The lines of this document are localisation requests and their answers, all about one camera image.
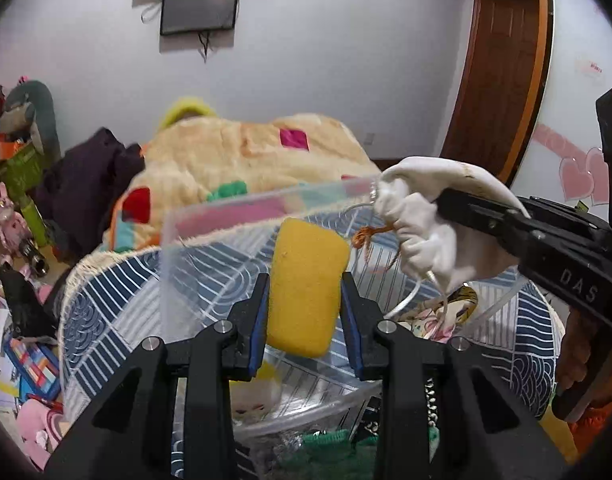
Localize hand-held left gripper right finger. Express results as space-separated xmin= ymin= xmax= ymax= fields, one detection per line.
xmin=339 ymin=272 xmax=572 ymax=480

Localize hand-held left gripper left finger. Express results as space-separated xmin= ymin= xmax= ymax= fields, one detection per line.
xmin=45 ymin=273 xmax=271 ymax=480

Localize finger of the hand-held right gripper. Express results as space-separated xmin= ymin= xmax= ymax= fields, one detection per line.
xmin=437 ymin=188 xmax=610 ymax=262

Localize white drawstring pouch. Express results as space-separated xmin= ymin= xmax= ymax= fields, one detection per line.
xmin=373 ymin=156 xmax=529 ymax=295

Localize yellow sponge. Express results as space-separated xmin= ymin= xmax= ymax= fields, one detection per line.
xmin=266 ymin=216 xmax=351 ymax=359

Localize clear plastic storage box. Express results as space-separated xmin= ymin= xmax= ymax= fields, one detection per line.
xmin=158 ymin=172 xmax=536 ymax=443

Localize person's right hand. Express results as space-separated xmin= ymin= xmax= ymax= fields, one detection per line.
xmin=556 ymin=309 xmax=594 ymax=400

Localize small yellow-haired doll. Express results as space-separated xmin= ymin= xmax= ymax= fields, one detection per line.
xmin=231 ymin=360 xmax=279 ymax=424

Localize cartoon printed pouch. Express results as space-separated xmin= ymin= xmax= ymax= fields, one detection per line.
xmin=401 ymin=285 xmax=480 ymax=345

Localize black printed packet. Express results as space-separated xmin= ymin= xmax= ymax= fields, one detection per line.
xmin=348 ymin=395 xmax=387 ymax=443

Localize green knit cloth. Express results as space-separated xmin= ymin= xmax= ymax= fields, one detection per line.
xmin=301 ymin=427 xmax=439 ymax=480

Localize blue white patterned quilt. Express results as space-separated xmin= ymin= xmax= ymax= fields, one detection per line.
xmin=58 ymin=210 xmax=566 ymax=480

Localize brown wooden door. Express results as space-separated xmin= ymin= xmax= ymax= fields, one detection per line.
xmin=438 ymin=0 xmax=555 ymax=187

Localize beige plush blanket coloured squares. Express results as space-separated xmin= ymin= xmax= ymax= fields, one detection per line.
xmin=98 ymin=112 xmax=387 ymax=255

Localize colourful printed box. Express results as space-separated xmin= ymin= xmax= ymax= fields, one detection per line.
xmin=6 ymin=337 xmax=62 ymax=402

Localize black bag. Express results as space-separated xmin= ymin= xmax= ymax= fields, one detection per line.
xmin=0 ymin=270 xmax=60 ymax=342

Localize dark purple garment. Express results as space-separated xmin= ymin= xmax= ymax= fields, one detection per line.
xmin=33 ymin=127 xmax=147 ymax=262

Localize green bottle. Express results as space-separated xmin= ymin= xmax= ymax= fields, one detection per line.
xmin=18 ymin=195 xmax=49 ymax=249

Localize pink bunny doll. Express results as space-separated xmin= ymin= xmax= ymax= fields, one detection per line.
xmin=0 ymin=182 xmax=29 ymax=262

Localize green cardboard box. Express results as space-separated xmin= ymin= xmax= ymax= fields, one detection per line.
xmin=0 ymin=147 xmax=44 ymax=202

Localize grey green plush toy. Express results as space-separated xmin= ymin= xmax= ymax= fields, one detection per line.
xmin=0 ymin=77 xmax=62 ymax=161

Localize white cable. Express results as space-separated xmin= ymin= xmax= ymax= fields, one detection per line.
xmin=343 ymin=200 xmax=449 ymax=321

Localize orange cord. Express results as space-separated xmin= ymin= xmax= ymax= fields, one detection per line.
xmin=351 ymin=224 xmax=395 ymax=252

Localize pink heart wall stickers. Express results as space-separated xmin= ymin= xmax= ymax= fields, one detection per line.
xmin=533 ymin=122 xmax=611 ymax=207

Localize wall-mounted black screen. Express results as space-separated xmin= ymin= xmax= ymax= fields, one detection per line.
xmin=160 ymin=0 xmax=241 ymax=37

